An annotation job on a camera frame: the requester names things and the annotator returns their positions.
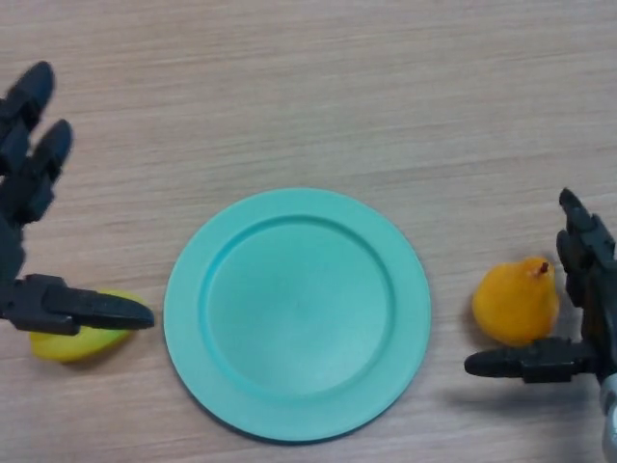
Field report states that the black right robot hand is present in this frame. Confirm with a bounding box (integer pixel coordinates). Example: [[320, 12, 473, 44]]
[[463, 187, 617, 385]]

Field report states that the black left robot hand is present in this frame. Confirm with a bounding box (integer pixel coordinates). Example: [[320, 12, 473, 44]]
[[0, 61, 156, 336]]

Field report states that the yellow orange pear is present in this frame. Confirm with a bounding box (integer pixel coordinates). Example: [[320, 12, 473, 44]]
[[471, 257, 561, 348]]

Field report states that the green round plate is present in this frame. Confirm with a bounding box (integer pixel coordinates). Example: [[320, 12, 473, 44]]
[[163, 187, 432, 446]]

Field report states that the yellow green starfruit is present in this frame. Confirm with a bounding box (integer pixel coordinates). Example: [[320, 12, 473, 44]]
[[29, 288, 148, 364]]

